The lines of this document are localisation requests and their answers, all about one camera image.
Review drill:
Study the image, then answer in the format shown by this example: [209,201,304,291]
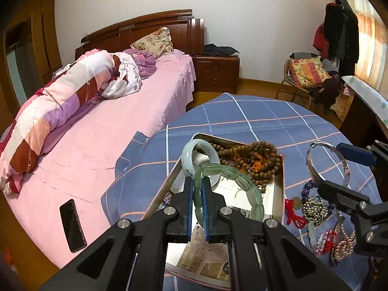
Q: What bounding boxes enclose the wooden wardrobe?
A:
[0,0,63,119]

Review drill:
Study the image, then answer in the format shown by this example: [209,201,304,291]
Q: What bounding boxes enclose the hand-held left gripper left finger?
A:
[39,176,194,291]

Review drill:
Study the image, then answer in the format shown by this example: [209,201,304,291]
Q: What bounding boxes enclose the red hanging garment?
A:
[313,24,329,57]

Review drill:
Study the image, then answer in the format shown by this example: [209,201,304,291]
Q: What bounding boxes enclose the grey cloth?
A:
[289,52,322,60]

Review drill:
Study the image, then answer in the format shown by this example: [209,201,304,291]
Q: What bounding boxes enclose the dark clothes on chair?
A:
[309,77,341,110]

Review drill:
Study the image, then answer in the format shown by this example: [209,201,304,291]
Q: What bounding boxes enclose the metal link bracelet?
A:
[333,210,347,240]

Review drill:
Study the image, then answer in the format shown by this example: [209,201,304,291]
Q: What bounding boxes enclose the bed with pink sheet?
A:
[0,53,196,269]

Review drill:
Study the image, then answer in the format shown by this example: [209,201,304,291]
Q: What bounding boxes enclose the blue plaid tablecloth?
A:
[101,92,382,291]

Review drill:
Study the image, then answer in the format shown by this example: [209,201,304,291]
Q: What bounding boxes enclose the red cord pendant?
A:
[285,198,308,228]

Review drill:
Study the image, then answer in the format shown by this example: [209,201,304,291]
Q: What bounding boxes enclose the wooden headboard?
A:
[75,9,205,59]

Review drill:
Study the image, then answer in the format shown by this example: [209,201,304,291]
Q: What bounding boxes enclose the black smartphone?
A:
[59,199,88,253]

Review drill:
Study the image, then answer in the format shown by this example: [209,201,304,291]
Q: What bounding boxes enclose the white patterned cloth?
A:
[342,75,388,119]

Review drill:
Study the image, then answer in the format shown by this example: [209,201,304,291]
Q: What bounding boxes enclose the silver bangle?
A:
[306,142,352,188]

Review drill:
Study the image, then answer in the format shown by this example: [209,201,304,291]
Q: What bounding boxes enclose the purple blanket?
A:
[123,48,156,80]

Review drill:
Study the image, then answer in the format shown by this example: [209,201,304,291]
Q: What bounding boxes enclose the green bead bracelet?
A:
[193,164,264,228]

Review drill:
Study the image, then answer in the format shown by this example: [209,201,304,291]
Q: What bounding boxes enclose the black hanging coat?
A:
[323,0,360,73]

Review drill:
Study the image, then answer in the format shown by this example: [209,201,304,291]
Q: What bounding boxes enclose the wooden nightstand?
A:
[193,54,241,94]

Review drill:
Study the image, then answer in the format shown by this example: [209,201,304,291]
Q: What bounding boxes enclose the floral pillow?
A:
[130,27,174,59]

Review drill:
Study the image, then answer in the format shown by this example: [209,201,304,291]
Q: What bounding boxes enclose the pale green jade pendant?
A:
[307,221,317,247]

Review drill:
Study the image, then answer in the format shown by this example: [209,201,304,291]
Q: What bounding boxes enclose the patterned yellow cushion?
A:
[288,56,331,88]

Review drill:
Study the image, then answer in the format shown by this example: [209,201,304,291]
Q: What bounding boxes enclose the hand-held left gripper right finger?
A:
[202,176,352,291]

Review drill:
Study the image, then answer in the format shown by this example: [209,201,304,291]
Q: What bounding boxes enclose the pink patchwork quilt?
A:
[0,49,123,194]

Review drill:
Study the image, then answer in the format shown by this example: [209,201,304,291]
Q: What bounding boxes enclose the purple bead bracelet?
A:
[301,179,337,216]

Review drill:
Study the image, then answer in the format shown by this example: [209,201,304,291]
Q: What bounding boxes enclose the metal frame chair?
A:
[275,53,340,110]

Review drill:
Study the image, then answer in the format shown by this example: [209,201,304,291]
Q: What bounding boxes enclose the brown wooden bead necklace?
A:
[209,141,285,194]

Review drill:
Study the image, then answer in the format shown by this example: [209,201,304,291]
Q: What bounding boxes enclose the pale jade bangle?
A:
[181,139,221,186]

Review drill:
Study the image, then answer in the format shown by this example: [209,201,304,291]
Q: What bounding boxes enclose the metal tin box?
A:
[142,133,286,290]

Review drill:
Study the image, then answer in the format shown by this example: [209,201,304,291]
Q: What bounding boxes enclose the pearl bracelet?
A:
[329,230,356,263]

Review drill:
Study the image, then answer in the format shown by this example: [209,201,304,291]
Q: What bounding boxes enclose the dark folded clothes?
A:
[204,44,240,57]

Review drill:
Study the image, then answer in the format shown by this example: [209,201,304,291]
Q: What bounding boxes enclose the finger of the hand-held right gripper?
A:
[318,180,388,257]
[336,141,388,170]

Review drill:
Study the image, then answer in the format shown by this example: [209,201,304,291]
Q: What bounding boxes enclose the dark wooden desk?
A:
[339,95,388,149]

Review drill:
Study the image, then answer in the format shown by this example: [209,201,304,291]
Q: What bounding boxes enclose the yellow bag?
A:
[335,92,354,120]

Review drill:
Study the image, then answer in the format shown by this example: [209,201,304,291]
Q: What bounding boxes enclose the orange striped curtain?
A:
[330,0,388,104]

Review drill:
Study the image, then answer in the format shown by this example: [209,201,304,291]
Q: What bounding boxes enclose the white floral cloth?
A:
[101,52,143,99]

